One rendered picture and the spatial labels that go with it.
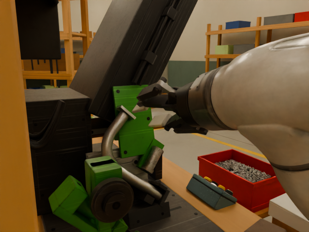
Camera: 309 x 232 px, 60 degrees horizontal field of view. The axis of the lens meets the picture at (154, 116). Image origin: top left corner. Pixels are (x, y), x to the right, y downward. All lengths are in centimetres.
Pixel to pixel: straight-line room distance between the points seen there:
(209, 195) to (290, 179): 56
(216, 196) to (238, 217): 8
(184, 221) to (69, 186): 43
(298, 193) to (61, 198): 35
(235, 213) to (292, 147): 59
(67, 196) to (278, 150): 32
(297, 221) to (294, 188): 59
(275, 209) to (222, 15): 720
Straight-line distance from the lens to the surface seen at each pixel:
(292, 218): 96
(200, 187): 93
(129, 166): 82
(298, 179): 35
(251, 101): 29
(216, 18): 806
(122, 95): 79
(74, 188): 47
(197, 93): 37
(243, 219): 86
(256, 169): 128
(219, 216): 86
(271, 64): 28
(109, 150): 73
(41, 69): 370
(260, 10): 723
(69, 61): 339
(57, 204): 48
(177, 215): 84
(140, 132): 80
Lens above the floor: 135
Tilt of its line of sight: 12 degrees down
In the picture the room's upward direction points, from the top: straight up
